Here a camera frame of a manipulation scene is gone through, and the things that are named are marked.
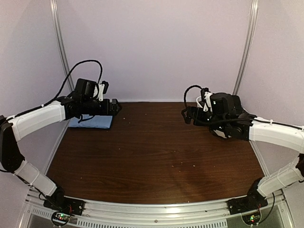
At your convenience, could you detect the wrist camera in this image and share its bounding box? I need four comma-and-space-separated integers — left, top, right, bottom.
97, 81, 109, 101
200, 87, 213, 112

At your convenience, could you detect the aluminium frame post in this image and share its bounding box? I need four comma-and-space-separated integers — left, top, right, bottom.
49, 0, 76, 92
233, 0, 259, 95

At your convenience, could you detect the front aluminium rail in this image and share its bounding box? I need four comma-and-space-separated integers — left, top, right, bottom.
17, 189, 295, 228

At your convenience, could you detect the left aluminium frame post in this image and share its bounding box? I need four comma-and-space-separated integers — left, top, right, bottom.
49, 0, 76, 92

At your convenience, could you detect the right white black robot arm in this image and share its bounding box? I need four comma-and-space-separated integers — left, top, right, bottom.
181, 88, 304, 210

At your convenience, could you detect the light blue long sleeve shirt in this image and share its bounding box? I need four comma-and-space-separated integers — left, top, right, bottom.
68, 115, 113, 129

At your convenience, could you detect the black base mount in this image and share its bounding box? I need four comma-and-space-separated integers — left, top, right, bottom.
227, 196, 268, 215
43, 197, 85, 216

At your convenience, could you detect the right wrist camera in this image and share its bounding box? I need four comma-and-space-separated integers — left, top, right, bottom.
200, 87, 213, 112

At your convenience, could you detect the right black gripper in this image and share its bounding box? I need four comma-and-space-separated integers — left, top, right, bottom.
182, 106, 227, 133

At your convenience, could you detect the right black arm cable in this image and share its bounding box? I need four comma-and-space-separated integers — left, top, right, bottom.
182, 84, 207, 110

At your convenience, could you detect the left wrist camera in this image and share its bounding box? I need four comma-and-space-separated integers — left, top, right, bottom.
97, 81, 109, 101

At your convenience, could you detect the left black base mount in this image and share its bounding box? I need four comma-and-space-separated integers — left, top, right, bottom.
43, 197, 85, 216

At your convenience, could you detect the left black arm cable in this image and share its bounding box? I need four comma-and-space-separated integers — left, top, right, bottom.
40, 60, 103, 107

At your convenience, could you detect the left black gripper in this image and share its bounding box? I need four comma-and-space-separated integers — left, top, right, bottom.
82, 99, 122, 116

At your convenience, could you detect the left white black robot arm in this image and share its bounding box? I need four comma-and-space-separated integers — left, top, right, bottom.
0, 79, 122, 211

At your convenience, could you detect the white plastic basket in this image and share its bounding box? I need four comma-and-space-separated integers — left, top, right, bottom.
196, 96, 228, 140

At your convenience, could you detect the right aluminium frame post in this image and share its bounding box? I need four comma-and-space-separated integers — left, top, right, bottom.
233, 0, 259, 95

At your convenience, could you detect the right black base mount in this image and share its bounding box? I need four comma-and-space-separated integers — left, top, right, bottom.
227, 196, 268, 215

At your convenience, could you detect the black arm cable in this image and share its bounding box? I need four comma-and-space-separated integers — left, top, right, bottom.
182, 84, 207, 110
40, 60, 103, 107

